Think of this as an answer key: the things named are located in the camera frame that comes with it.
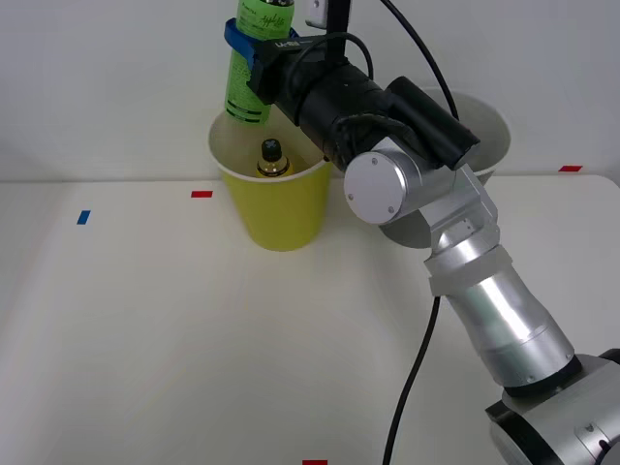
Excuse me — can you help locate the yellow-green plastic bin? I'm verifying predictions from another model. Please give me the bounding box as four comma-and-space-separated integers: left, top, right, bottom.
207, 108, 335, 252

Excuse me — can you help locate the green label plastic bottle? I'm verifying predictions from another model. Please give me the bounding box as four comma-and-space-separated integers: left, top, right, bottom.
223, 0, 297, 128

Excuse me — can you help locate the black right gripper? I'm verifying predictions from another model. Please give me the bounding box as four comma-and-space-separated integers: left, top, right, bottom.
223, 17, 351, 118

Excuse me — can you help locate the yellow label plastic bottle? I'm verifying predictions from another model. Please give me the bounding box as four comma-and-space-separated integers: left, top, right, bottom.
255, 138, 295, 179

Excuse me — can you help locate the grey plastic bin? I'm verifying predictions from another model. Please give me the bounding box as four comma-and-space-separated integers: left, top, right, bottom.
377, 86, 512, 251

